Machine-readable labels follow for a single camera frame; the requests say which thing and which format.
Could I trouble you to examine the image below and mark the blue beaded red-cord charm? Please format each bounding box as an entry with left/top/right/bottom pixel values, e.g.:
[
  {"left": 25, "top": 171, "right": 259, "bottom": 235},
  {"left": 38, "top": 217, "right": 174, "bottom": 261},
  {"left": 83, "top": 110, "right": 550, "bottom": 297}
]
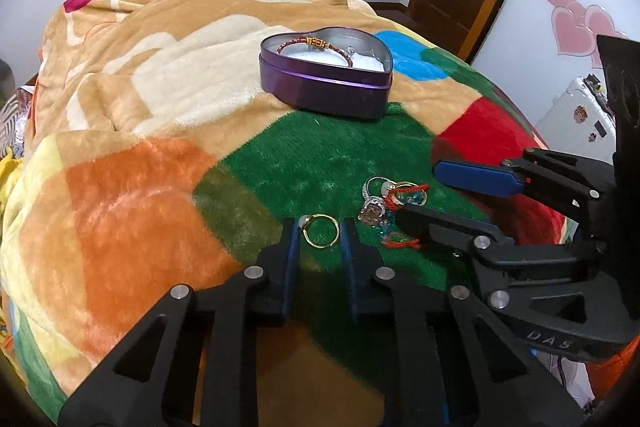
[{"left": 376, "top": 218, "right": 421, "bottom": 251}]

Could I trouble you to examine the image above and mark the gold ring with red string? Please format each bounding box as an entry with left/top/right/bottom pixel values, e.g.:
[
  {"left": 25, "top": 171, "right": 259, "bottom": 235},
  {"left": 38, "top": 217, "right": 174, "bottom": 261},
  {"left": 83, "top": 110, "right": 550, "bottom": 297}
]
[{"left": 382, "top": 180, "right": 432, "bottom": 212}]

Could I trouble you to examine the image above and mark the silver gemstone ring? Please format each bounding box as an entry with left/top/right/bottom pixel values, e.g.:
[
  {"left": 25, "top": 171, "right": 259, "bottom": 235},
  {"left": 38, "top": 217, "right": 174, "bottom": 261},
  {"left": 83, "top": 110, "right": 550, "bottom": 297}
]
[{"left": 356, "top": 175, "right": 396, "bottom": 227}]

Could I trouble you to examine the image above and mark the white suitcase with stickers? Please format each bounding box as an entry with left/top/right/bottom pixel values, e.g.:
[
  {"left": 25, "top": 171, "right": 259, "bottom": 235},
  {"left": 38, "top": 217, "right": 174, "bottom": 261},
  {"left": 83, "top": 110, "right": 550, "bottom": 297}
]
[{"left": 536, "top": 74, "right": 616, "bottom": 165}]

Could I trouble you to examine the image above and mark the white wardrobe sliding door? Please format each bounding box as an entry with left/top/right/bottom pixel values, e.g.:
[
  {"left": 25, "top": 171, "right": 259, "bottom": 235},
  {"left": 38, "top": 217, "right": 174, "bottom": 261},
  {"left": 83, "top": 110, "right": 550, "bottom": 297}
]
[{"left": 472, "top": 0, "right": 639, "bottom": 124}]

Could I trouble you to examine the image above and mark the colourful plush blanket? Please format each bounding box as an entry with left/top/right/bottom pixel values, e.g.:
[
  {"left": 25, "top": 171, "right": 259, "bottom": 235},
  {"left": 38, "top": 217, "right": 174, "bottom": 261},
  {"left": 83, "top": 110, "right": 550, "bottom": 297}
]
[{"left": 1, "top": 0, "right": 566, "bottom": 426}]

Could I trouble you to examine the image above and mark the purple heart-shaped tin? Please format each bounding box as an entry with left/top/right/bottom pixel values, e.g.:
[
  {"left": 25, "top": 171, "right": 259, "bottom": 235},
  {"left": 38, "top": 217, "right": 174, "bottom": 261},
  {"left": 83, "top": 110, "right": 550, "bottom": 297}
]
[{"left": 258, "top": 27, "right": 394, "bottom": 120}]

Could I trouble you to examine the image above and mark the yellow cloth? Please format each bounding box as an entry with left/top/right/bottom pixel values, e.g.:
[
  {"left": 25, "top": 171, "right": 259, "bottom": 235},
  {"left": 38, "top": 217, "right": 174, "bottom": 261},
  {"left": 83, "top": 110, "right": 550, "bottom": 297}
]
[{"left": 0, "top": 146, "right": 23, "bottom": 211}]

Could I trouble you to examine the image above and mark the red braided bracelet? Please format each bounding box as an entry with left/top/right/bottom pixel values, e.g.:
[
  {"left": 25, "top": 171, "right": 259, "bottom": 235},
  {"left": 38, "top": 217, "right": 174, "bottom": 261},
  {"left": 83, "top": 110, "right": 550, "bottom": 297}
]
[{"left": 275, "top": 34, "right": 355, "bottom": 70}]

